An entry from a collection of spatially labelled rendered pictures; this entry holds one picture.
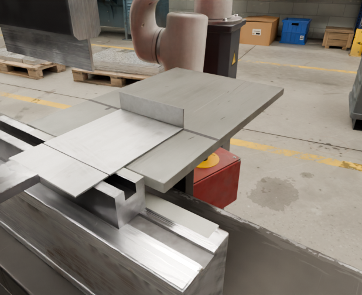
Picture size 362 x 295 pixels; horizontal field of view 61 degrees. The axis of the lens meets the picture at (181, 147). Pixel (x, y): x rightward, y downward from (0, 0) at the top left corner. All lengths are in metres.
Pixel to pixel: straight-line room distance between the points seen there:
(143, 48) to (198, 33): 0.12
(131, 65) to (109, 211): 3.34
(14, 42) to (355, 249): 1.64
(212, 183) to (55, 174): 0.44
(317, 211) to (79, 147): 1.67
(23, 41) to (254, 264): 0.29
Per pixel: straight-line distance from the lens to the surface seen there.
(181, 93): 0.40
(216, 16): 1.01
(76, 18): 0.19
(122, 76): 3.55
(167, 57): 0.65
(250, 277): 0.33
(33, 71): 4.21
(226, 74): 1.02
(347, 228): 1.82
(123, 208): 0.23
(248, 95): 0.40
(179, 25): 0.63
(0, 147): 0.34
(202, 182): 0.61
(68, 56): 0.22
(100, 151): 0.27
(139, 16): 0.64
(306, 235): 1.70
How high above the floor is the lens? 1.13
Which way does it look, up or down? 30 degrees down
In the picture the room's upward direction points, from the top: straight up
